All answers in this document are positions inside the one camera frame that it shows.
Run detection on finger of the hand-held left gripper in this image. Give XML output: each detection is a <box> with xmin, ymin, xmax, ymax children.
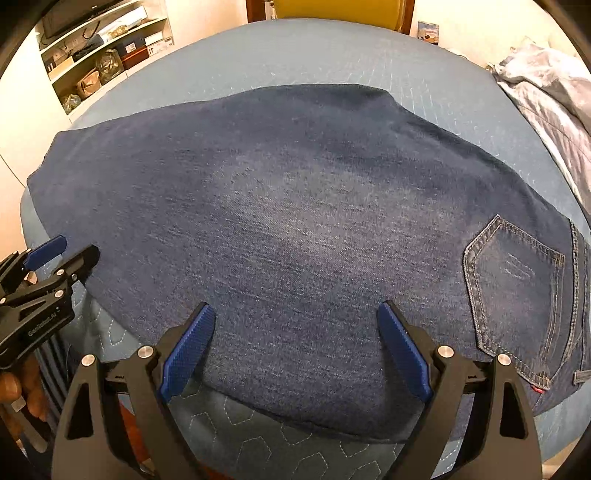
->
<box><xmin>34</xmin><ymin>244</ymin><xmax>100</xmax><ymax>289</ymax></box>
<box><xmin>24</xmin><ymin>235</ymin><xmax>68</xmax><ymax>273</ymax></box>

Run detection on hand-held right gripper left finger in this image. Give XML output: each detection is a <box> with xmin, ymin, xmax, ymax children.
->
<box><xmin>52</xmin><ymin>302</ymin><xmax>217</xmax><ymax>480</ymax></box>

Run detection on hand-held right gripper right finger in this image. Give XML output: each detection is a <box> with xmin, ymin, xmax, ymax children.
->
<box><xmin>378</xmin><ymin>300</ymin><xmax>542</xmax><ymax>480</ymax></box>

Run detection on dark blue denim pants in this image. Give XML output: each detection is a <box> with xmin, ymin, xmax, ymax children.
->
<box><xmin>27</xmin><ymin>84</ymin><xmax>591</xmax><ymax>438</ymax></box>

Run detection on person's left hand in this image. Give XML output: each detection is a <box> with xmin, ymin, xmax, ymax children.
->
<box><xmin>0</xmin><ymin>357</ymin><xmax>49</xmax><ymax>423</ymax></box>

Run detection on person's striped dark clothing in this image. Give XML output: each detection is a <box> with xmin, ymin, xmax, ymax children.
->
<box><xmin>37</xmin><ymin>330</ymin><xmax>72</xmax><ymax>418</ymax></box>

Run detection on tan handbag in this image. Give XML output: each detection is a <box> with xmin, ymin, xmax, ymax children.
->
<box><xmin>76</xmin><ymin>71</ymin><xmax>102</xmax><ymax>100</ymax></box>

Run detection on clear plastic bag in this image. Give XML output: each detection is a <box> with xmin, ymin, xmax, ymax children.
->
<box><xmin>96</xmin><ymin>50</ymin><xmax>124</xmax><ymax>84</ymax></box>

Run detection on dark blue handbag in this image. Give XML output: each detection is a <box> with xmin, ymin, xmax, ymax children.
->
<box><xmin>71</xmin><ymin>37</ymin><xmax>105</xmax><ymax>63</ymax></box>

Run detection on dark red box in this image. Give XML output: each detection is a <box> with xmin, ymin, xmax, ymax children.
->
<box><xmin>121</xmin><ymin>48</ymin><xmax>151</xmax><ymax>71</ymax></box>

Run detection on black television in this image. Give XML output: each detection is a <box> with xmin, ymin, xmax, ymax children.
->
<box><xmin>41</xmin><ymin>0</ymin><xmax>127</xmax><ymax>38</ymax></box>

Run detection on blue quilted bed cover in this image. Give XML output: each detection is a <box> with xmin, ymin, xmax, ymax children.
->
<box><xmin>21</xmin><ymin>18</ymin><xmax>591</xmax><ymax>480</ymax></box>

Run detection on grey crumpled blanket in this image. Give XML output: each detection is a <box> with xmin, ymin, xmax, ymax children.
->
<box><xmin>490</xmin><ymin>36</ymin><xmax>591</xmax><ymax>204</ymax></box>

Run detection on small picture card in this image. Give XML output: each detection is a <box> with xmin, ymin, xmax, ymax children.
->
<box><xmin>417</xmin><ymin>21</ymin><xmax>441</xmax><ymax>46</ymax></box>

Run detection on yellow upholstered wooden chair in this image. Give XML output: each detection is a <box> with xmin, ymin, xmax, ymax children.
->
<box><xmin>246</xmin><ymin>0</ymin><xmax>415</xmax><ymax>35</ymax></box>

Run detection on white wall shelf unit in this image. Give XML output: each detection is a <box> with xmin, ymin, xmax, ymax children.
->
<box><xmin>33</xmin><ymin>0</ymin><xmax>175</xmax><ymax>117</ymax></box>

